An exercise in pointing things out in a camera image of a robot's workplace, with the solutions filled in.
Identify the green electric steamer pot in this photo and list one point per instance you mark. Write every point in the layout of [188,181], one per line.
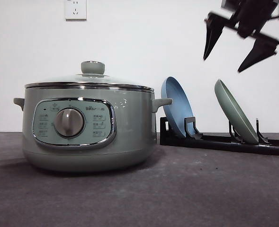
[88,129]

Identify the black plate rack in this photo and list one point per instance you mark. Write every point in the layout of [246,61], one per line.
[193,138]

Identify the white wall socket left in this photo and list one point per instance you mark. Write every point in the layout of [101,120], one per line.
[75,10]

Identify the blue plate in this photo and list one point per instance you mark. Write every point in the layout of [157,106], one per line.
[180,107]

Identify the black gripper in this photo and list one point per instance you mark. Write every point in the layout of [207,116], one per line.
[249,18]

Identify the green plate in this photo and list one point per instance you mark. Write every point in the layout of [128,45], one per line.
[235,112]

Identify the glass steamer lid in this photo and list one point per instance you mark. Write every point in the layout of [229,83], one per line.
[92,78]

